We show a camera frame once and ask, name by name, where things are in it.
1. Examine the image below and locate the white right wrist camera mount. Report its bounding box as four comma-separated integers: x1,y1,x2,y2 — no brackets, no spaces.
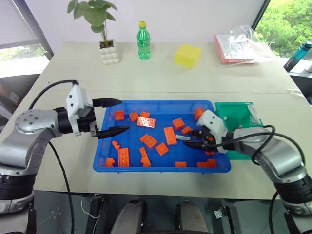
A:
196,109,229,145

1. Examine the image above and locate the green plastic bin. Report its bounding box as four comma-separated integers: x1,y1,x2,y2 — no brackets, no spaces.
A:
214,101,265,160

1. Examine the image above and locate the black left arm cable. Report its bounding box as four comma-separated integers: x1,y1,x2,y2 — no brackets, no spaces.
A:
28,79,79,234

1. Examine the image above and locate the yellow box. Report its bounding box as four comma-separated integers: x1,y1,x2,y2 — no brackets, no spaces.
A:
173,43,203,70

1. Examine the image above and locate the dark grey rounded shape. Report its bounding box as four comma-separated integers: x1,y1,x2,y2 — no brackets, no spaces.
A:
175,200,211,234
110,198,148,234

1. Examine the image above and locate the blue plastic bin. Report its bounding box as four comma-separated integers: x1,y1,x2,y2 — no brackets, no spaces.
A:
93,99,233,175

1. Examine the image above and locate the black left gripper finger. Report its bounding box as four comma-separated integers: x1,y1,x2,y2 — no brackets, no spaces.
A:
92,97,123,109
89,122,130,140

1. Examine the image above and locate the clear label bag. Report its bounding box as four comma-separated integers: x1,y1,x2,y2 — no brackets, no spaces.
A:
245,103,262,125

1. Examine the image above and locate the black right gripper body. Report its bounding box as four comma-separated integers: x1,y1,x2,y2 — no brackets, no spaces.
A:
197,126,217,147

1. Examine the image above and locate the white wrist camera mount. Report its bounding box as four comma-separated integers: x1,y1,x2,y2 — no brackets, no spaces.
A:
66,83,95,137
196,109,229,145

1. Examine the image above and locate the white bubble plant pot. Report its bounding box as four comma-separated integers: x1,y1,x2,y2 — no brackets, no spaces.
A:
99,39,121,65

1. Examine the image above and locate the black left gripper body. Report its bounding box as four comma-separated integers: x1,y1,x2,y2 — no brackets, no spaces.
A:
77,106,98,134

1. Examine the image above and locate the long flat orange brick plate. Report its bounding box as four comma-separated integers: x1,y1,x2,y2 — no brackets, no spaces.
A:
117,147,131,168

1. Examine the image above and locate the long orange building brick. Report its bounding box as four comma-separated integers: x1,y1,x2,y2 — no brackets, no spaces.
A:
163,127,177,146

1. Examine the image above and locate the clear crumpled plastic bag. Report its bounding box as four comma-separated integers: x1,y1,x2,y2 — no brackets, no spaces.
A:
214,24,276,69

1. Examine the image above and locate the blue drinking bottle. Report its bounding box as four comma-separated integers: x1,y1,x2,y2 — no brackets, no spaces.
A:
283,40,312,72

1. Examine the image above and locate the glossy flat orange brick plate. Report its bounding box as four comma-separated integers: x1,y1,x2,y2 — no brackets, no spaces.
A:
136,116,157,128

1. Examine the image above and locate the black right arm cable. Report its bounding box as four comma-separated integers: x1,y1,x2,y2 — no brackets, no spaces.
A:
214,125,307,234

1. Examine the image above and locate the thin white cable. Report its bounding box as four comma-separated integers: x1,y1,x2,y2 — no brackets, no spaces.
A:
81,195,101,219

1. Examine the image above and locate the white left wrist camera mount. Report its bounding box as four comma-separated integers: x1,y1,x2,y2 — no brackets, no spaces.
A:
66,83,95,137

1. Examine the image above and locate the green plastic soda bottle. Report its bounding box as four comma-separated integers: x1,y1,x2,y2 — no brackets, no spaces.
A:
136,21,152,60

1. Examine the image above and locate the green leafy plant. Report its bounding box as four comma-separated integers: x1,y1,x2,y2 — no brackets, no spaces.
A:
67,0,118,47

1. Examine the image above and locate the narrow orange building brick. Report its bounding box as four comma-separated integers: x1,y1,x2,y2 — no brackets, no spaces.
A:
139,147,152,167

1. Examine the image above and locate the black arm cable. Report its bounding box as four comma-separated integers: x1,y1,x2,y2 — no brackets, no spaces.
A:
214,125,307,234
28,79,79,234

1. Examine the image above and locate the red and white flat stack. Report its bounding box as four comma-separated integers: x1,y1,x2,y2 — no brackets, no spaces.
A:
214,34,257,65

